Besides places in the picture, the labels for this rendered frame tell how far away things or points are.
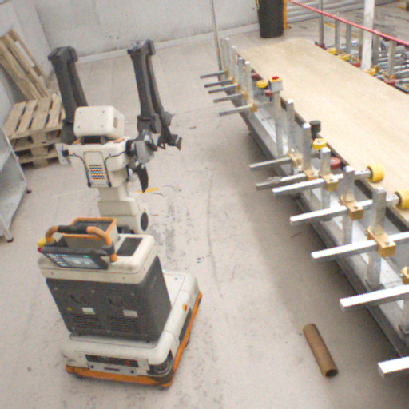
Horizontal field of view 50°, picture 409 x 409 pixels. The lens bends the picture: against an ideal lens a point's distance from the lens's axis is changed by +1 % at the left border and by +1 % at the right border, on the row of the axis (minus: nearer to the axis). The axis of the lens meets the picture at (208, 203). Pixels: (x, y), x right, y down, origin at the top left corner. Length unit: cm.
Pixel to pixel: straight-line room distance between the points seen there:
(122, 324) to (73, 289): 30
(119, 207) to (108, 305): 51
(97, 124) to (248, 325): 146
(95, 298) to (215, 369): 78
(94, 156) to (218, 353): 129
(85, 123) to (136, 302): 89
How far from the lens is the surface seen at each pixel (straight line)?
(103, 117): 218
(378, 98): 322
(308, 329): 260
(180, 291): 261
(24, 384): 291
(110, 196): 233
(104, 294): 223
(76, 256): 201
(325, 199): 223
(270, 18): 916
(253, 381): 250
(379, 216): 173
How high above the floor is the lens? 204
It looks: 32 degrees down
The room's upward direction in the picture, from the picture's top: 10 degrees counter-clockwise
